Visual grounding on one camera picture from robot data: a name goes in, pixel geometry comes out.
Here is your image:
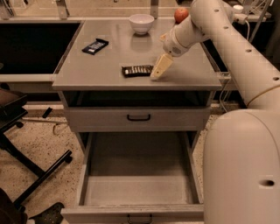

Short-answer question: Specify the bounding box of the grey drawer cabinet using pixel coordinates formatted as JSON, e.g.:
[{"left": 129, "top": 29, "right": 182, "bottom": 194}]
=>
[{"left": 52, "top": 19, "right": 221, "bottom": 146}]

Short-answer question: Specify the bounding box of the dark chocolate rxbar wrapper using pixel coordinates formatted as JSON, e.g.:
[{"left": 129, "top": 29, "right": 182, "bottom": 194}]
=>
[{"left": 122, "top": 65, "right": 153, "bottom": 78}]

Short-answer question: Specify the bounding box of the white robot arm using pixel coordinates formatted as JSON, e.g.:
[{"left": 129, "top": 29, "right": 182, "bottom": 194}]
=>
[{"left": 161, "top": 0, "right": 280, "bottom": 224}]

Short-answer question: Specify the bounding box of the open grey middle drawer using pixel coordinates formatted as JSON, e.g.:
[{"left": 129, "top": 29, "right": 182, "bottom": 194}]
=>
[{"left": 62, "top": 132, "right": 204, "bottom": 224}]

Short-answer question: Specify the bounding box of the black office chair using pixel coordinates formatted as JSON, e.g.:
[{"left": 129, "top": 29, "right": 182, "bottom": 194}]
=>
[{"left": 0, "top": 82, "right": 74, "bottom": 208}]

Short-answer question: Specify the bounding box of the white power strip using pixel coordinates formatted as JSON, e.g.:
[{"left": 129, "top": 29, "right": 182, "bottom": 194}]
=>
[{"left": 232, "top": 4, "right": 248, "bottom": 25}]

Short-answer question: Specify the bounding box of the closed grey upper drawer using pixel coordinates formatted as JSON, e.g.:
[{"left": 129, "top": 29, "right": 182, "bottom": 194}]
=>
[{"left": 64, "top": 107, "right": 210, "bottom": 132}]

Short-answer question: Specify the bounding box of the red apple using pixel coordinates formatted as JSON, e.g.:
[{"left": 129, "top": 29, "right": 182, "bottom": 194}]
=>
[{"left": 174, "top": 7, "right": 189, "bottom": 24}]

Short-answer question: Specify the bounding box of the white ceramic bowl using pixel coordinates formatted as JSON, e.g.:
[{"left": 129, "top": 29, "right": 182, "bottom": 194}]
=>
[{"left": 129, "top": 14, "right": 154, "bottom": 35}]

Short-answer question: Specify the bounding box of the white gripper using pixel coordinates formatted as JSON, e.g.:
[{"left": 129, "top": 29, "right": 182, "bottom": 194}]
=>
[{"left": 150, "top": 26, "right": 188, "bottom": 80}]

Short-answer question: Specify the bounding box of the black shoe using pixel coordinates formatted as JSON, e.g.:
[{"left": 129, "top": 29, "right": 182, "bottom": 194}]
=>
[{"left": 30, "top": 202, "right": 64, "bottom": 224}]

